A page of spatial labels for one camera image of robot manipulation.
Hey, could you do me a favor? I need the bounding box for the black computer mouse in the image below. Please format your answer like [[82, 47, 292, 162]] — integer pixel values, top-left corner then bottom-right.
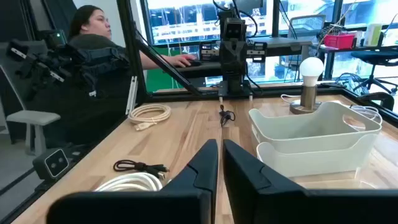
[[185, 58, 203, 68]]

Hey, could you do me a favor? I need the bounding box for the black USB cable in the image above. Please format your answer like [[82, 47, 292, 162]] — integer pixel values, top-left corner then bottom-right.
[[113, 159, 170, 180], [218, 105, 236, 128]]

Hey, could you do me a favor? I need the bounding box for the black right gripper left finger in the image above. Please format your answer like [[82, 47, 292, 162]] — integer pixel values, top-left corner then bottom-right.
[[46, 139, 219, 224]]

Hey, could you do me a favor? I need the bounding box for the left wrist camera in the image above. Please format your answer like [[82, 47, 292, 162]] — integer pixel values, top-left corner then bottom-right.
[[223, 17, 248, 42]]

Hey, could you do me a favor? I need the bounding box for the grey mesh chair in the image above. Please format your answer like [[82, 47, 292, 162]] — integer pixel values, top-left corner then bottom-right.
[[287, 14, 327, 40]]

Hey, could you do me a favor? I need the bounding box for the white lamp cord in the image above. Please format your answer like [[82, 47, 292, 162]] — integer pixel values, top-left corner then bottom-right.
[[280, 93, 384, 131]]

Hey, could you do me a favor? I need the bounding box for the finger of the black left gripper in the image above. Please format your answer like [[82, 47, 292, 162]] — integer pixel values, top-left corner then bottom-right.
[[233, 42, 249, 76], [220, 42, 234, 76]]

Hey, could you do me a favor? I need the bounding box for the black office chair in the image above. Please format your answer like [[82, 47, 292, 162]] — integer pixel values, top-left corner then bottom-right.
[[350, 49, 398, 95]]

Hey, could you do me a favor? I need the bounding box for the white light bulb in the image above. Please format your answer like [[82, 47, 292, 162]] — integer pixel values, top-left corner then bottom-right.
[[298, 57, 325, 88]]

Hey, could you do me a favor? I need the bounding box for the grey stool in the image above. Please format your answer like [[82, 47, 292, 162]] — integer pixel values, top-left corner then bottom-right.
[[5, 110, 62, 156]]

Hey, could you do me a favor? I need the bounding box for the black floor fan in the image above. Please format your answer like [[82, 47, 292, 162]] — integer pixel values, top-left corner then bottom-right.
[[335, 72, 371, 96]]

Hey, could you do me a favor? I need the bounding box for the table-level camera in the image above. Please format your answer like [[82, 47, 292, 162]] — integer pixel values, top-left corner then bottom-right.
[[32, 147, 72, 182]]

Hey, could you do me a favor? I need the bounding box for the red plastic bin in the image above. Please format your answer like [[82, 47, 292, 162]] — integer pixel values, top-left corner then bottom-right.
[[323, 33, 357, 50]]

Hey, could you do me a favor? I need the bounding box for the white USB cable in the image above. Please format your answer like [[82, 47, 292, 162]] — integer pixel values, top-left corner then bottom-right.
[[93, 172, 164, 192]]

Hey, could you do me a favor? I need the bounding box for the person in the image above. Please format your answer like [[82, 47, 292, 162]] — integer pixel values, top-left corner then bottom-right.
[[60, 4, 197, 147]]

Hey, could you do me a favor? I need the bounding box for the black frame handle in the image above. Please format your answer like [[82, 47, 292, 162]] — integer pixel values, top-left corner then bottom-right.
[[357, 91, 396, 112]]

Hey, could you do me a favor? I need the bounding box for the grey desk with mouse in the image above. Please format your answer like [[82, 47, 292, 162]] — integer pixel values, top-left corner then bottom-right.
[[174, 60, 224, 79]]

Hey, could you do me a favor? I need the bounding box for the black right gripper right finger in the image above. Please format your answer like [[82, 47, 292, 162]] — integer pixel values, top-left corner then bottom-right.
[[223, 139, 398, 224]]

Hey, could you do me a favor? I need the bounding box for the green panel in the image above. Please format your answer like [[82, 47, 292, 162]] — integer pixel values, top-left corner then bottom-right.
[[145, 45, 200, 93]]

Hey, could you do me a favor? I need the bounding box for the beige USB cable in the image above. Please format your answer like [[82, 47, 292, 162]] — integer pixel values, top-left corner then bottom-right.
[[128, 103, 172, 132]]

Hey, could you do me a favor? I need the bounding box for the clear plastic bin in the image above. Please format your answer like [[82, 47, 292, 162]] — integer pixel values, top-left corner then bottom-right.
[[289, 132, 398, 191]]

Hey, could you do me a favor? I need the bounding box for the pale cylindrical container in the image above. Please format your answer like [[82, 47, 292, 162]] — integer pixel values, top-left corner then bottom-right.
[[363, 22, 384, 47]]

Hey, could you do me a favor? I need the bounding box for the white opaque plastic bin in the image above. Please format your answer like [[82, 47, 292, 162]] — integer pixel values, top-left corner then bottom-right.
[[248, 101, 382, 179]]

